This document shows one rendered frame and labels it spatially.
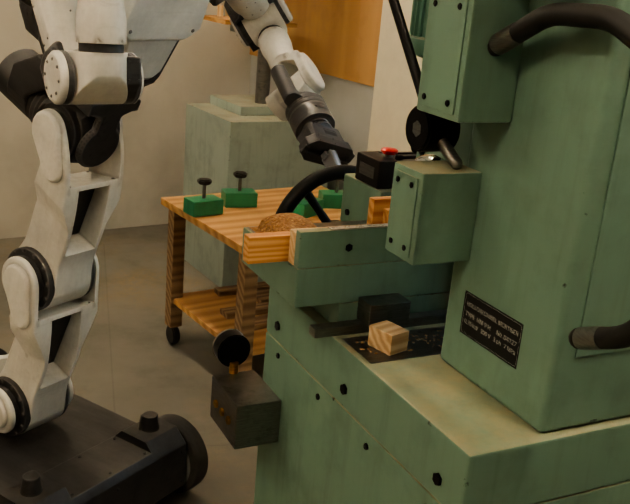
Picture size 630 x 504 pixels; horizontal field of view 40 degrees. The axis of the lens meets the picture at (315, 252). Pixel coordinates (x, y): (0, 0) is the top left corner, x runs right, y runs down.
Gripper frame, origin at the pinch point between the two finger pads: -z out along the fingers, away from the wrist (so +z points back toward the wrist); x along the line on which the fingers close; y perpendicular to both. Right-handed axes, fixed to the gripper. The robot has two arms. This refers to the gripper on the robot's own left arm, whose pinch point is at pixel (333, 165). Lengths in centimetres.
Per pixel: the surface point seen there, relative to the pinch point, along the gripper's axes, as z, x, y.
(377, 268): -42.2, 21.2, 13.7
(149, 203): 185, -97, -181
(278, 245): -38, 36, 10
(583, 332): -74, 28, 39
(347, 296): -44, 25, 9
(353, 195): -17.7, 9.0, 7.3
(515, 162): -52, 27, 44
